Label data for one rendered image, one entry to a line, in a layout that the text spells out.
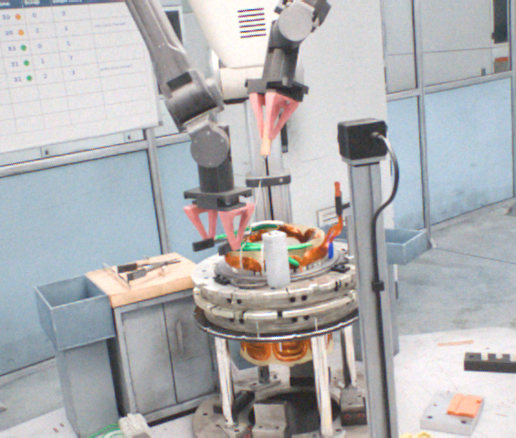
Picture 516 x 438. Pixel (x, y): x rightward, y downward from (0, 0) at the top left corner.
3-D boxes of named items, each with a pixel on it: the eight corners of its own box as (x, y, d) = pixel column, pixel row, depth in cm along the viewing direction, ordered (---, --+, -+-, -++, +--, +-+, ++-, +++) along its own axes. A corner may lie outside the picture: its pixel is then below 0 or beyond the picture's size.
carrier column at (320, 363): (325, 443, 131) (314, 332, 126) (317, 438, 133) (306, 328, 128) (336, 438, 132) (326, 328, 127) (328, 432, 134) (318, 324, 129)
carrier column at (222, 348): (229, 434, 137) (215, 328, 132) (223, 429, 140) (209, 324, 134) (241, 429, 139) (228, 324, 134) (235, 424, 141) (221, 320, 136)
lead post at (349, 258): (361, 261, 133) (356, 197, 130) (348, 264, 132) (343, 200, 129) (355, 258, 134) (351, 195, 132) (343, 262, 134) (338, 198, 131)
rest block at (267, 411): (259, 425, 136) (256, 399, 134) (289, 426, 134) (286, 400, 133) (252, 438, 132) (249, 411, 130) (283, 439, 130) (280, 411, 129)
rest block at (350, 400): (341, 412, 138) (340, 401, 137) (340, 398, 143) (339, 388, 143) (363, 411, 138) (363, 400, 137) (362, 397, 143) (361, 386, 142)
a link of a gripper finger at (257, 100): (269, 135, 126) (279, 80, 126) (241, 134, 131) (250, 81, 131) (296, 143, 131) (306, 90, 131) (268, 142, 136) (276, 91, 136)
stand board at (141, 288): (112, 307, 139) (110, 296, 139) (87, 283, 156) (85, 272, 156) (211, 283, 148) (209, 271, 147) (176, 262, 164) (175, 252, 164)
